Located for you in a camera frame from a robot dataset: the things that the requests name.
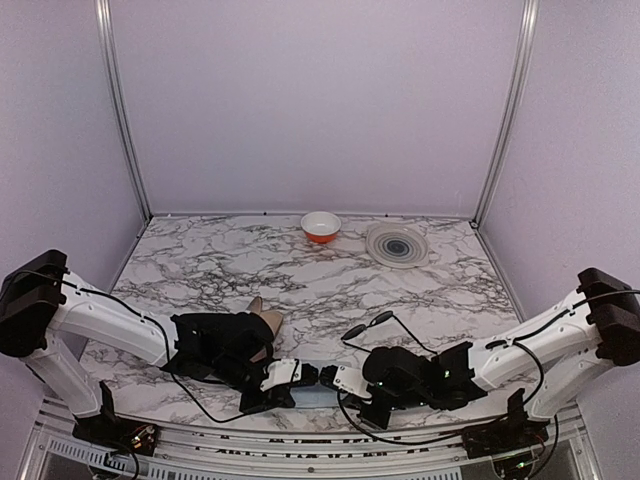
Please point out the aluminium frame post left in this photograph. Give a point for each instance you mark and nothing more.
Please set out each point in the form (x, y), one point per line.
(108, 44)

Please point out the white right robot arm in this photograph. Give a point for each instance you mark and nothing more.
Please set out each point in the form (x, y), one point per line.
(594, 329)

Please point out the white plate with blue spiral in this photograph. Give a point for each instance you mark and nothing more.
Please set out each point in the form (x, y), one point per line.
(397, 246)

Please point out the aluminium frame post right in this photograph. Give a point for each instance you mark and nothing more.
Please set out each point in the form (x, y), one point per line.
(515, 92)

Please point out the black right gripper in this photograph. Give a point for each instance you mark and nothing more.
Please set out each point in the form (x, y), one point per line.
(380, 420)

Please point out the orange bowl with white inside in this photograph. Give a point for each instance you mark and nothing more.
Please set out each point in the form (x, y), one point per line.
(321, 227)

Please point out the brown fabric case red stripe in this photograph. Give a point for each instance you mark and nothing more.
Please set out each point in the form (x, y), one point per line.
(272, 319)

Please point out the aluminium frame post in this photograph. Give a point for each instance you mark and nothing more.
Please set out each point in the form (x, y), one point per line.
(108, 44)
(515, 92)

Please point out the aluminium front frame rail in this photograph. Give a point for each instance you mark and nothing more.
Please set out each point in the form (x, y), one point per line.
(200, 452)

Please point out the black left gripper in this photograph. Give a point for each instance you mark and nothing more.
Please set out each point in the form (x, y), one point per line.
(278, 396)

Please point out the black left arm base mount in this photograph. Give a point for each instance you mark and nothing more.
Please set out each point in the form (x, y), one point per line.
(108, 429)

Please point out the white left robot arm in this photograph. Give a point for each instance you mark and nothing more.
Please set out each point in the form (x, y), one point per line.
(42, 300)

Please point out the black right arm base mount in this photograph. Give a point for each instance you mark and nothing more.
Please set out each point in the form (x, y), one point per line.
(512, 431)

